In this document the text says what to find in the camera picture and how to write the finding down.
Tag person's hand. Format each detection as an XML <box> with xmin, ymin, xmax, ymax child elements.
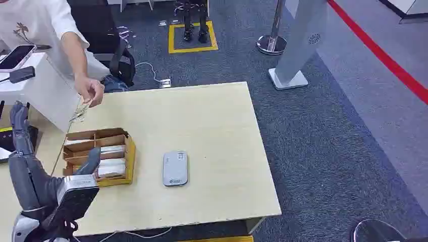
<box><xmin>74</xmin><ymin>74</ymin><xmax>105</xmax><ymax>108</ymax></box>

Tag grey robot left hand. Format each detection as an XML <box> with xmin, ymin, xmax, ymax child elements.
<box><xmin>8</xmin><ymin>101</ymin><xmax>101</xmax><ymax>215</ymax></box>

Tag printed card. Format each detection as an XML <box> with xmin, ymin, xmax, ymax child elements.
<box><xmin>68</xmin><ymin>99</ymin><xmax>93</xmax><ymax>123</ymax></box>

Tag white cabinet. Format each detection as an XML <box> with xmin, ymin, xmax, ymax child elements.
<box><xmin>0</xmin><ymin>52</ymin><xmax>82</xmax><ymax>134</ymax></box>

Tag white card stack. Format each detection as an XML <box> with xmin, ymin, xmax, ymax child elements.
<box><xmin>99</xmin><ymin>145</ymin><xmax>126</xmax><ymax>160</ymax></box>
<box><xmin>96</xmin><ymin>158</ymin><xmax>127</xmax><ymax>178</ymax></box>
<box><xmin>65</xmin><ymin>138</ymin><xmax>96</xmax><ymax>147</ymax></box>

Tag black office chair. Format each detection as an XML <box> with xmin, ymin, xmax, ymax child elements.
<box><xmin>67</xmin><ymin>0</ymin><xmax>136</xmax><ymax>88</ymax></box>

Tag black power bank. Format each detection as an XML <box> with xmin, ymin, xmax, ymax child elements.
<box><xmin>9</xmin><ymin>66</ymin><xmax>36</xmax><ymax>84</ymax></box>

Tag white-cased smartphone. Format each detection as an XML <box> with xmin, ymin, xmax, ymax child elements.
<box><xmin>0</xmin><ymin>44</ymin><xmax>37</xmax><ymax>73</ymax></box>

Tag wooden card box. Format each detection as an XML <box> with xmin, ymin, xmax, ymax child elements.
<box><xmin>62</xmin><ymin>127</ymin><xmax>136</xmax><ymax>188</ymax></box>

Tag person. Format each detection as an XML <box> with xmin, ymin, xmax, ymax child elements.
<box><xmin>0</xmin><ymin>0</ymin><xmax>128</xmax><ymax>108</ymax></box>

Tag yellow floor tape square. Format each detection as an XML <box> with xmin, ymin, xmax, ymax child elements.
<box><xmin>168</xmin><ymin>20</ymin><xmax>219</xmax><ymax>54</ymax></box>

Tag grey card reader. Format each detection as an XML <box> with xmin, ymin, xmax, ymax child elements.
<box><xmin>162</xmin><ymin>150</ymin><xmax>189</xmax><ymax>187</ymax></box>

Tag black robot legs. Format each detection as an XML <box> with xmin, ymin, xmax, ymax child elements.
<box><xmin>174</xmin><ymin>0</ymin><xmax>210</xmax><ymax>44</ymax></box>

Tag yellow floor tape strip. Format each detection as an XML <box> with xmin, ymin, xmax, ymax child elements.
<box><xmin>176</xmin><ymin>235</ymin><xmax>254</xmax><ymax>242</ymax></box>

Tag grey pillar stand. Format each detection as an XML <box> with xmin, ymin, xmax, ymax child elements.
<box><xmin>268</xmin><ymin>0</ymin><xmax>329</xmax><ymax>91</ymax></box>

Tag red floor stripe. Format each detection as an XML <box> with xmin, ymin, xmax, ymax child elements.
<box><xmin>327</xmin><ymin>0</ymin><xmax>428</xmax><ymax>105</ymax></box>

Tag round dark stool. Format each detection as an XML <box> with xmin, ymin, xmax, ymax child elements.
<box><xmin>349</xmin><ymin>218</ymin><xmax>408</xmax><ymax>242</ymax></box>

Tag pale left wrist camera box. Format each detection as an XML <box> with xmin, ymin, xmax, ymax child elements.
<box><xmin>42</xmin><ymin>173</ymin><xmax>100</xmax><ymax>232</ymax></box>

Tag white floor cable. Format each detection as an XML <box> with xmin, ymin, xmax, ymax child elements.
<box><xmin>134</xmin><ymin>62</ymin><xmax>163</xmax><ymax>83</ymax></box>

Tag thin white cable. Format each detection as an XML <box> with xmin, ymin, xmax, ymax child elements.
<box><xmin>98</xmin><ymin>226</ymin><xmax>173</xmax><ymax>242</ymax></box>

